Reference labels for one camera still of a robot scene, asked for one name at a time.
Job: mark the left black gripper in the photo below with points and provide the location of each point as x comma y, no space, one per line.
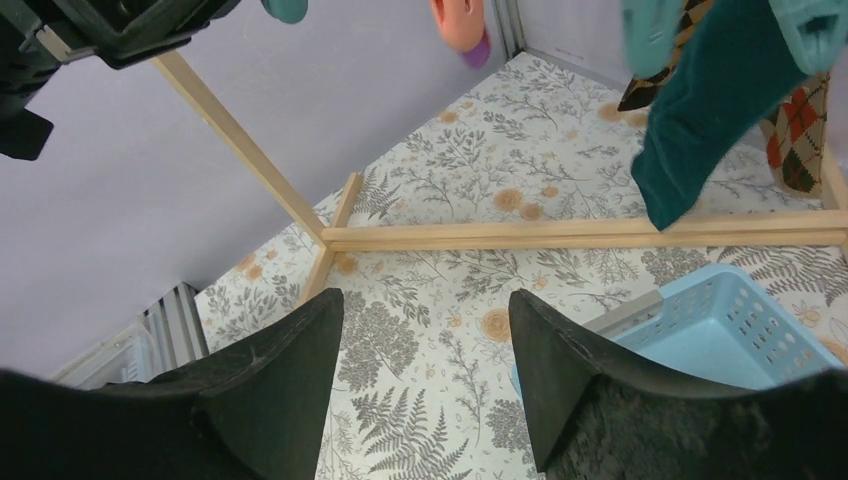
39,37

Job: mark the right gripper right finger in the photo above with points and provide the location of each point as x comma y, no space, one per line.
595,410

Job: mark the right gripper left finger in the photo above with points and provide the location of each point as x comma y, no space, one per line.
255,409

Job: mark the dark teal sock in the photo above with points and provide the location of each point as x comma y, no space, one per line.
733,71

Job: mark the light blue plastic basket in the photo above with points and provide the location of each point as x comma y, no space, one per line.
717,323

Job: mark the floral table mat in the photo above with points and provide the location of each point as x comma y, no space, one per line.
423,388

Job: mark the argyle brown sock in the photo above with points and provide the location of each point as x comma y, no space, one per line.
654,33

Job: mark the maroon purple striped sock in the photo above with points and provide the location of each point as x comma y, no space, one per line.
477,57

